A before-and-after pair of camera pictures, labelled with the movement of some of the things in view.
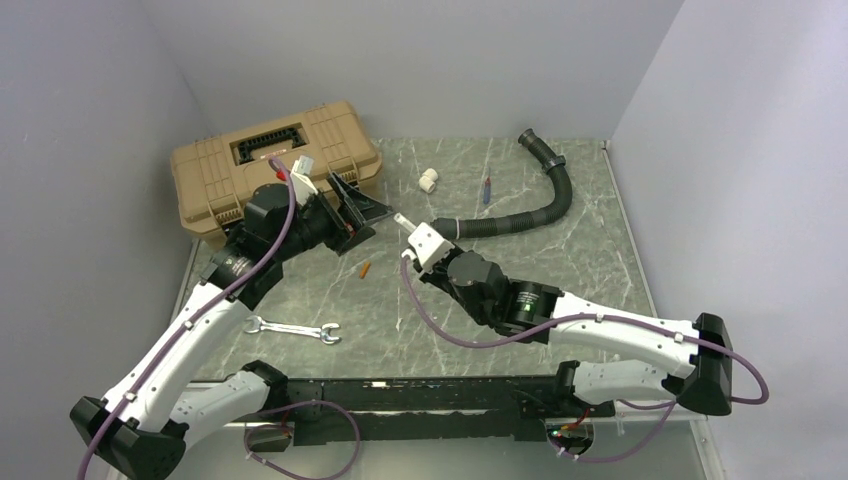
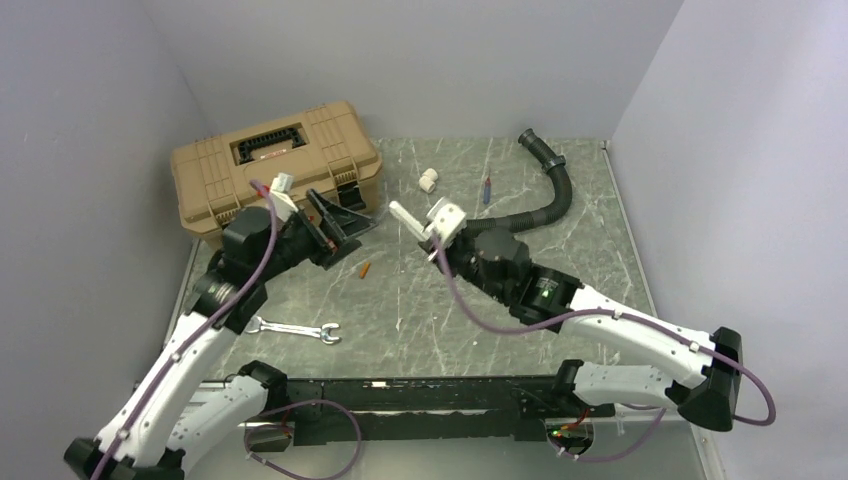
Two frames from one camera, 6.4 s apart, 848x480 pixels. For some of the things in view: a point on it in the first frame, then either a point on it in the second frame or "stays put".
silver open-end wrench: x=323 y=332 stays put
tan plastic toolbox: x=213 y=176 stays put
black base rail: x=335 y=410 stays put
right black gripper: x=432 y=276 → x=441 y=253
